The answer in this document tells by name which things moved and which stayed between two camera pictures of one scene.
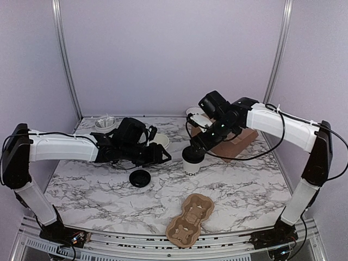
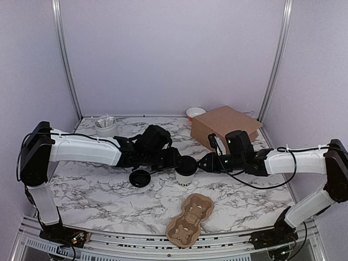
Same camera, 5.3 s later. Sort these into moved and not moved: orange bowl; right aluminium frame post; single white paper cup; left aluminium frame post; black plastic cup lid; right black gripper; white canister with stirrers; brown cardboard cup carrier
Moved: right black gripper; single white paper cup
Not moved: right aluminium frame post; left aluminium frame post; brown cardboard cup carrier; orange bowl; white canister with stirrers; black plastic cup lid
